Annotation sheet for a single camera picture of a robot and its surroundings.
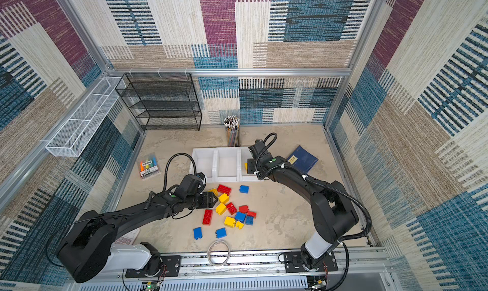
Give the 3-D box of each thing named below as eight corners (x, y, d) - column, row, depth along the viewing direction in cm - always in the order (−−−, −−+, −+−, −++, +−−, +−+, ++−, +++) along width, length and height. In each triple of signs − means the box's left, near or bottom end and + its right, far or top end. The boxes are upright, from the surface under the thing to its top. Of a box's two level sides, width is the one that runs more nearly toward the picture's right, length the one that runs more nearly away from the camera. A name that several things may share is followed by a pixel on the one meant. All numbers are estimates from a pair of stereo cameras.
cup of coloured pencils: (226, 149, 112) (223, 125, 97) (227, 139, 117) (224, 115, 102) (240, 149, 112) (239, 125, 97) (240, 139, 117) (239, 115, 102)
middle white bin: (213, 183, 97) (211, 176, 92) (217, 154, 108) (215, 147, 103) (239, 183, 97) (239, 176, 92) (240, 154, 108) (240, 147, 103)
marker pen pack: (141, 176, 101) (140, 174, 99) (140, 162, 107) (138, 160, 105) (159, 171, 103) (157, 169, 101) (156, 157, 109) (155, 155, 107)
